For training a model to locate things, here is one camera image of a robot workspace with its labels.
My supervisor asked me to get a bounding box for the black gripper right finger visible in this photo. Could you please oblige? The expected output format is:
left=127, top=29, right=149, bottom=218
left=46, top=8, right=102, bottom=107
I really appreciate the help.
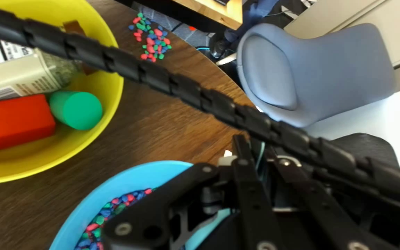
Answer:
left=267, top=155, right=395, bottom=250

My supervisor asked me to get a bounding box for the round dark wooden table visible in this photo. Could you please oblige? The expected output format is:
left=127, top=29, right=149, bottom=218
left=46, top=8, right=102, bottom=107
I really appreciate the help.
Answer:
left=0, top=0, right=257, bottom=250

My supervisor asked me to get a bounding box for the spilled cereal pile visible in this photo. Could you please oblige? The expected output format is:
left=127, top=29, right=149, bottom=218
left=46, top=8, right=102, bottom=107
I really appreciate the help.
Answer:
left=128, top=12, right=173, bottom=62

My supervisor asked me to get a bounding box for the orange block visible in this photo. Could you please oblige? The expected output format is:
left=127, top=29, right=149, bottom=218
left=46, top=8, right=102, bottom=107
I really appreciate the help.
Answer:
left=0, top=94, right=56, bottom=150

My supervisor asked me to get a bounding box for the black cable chain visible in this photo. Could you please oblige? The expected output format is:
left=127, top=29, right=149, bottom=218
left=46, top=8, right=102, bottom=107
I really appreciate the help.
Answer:
left=0, top=2, right=400, bottom=205

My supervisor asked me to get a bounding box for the yellow bowl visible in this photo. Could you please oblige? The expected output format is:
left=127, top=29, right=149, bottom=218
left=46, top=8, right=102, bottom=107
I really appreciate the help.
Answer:
left=0, top=0, right=124, bottom=183

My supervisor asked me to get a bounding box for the light blue chair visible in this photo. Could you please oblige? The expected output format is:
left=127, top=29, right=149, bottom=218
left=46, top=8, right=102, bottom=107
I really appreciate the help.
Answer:
left=237, top=23, right=396, bottom=127

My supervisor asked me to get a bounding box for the spice jar brown lid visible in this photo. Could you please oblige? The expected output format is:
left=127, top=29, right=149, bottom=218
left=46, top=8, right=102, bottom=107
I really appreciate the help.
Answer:
left=0, top=40, right=82, bottom=100

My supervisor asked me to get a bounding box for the blue cereal bowl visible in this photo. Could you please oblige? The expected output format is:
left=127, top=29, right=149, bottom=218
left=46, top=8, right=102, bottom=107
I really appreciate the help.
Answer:
left=50, top=159, right=242, bottom=250

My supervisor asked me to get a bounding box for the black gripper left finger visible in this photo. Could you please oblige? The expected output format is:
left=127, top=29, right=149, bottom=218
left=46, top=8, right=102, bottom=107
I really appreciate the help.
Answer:
left=232, top=134, right=278, bottom=250

